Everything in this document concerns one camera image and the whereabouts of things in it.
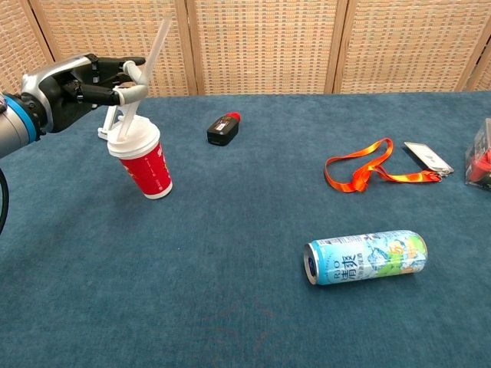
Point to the woven wooden screen panel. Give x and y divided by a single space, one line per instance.
11 50
410 46
115 38
484 76
268 46

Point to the clear badge card holder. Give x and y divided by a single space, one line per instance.
427 156

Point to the translucent plastic straw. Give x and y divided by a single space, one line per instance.
157 46

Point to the blue tablecloth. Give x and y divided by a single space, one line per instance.
230 214

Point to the white folding phone stand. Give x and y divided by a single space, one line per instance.
109 122

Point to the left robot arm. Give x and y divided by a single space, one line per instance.
15 130

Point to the blue drink can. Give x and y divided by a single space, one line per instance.
364 257

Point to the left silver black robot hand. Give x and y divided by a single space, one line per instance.
65 96

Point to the black bottle with red cap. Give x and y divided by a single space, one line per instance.
220 130

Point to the red cup with white lid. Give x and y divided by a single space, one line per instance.
149 172

